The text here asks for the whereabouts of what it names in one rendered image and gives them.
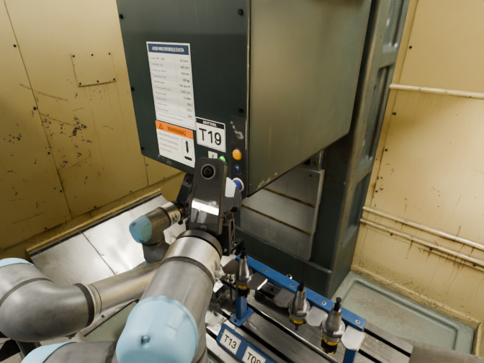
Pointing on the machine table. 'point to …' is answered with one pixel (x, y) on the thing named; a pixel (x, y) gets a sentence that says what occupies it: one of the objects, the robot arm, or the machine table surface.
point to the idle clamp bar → (266, 291)
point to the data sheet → (172, 83)
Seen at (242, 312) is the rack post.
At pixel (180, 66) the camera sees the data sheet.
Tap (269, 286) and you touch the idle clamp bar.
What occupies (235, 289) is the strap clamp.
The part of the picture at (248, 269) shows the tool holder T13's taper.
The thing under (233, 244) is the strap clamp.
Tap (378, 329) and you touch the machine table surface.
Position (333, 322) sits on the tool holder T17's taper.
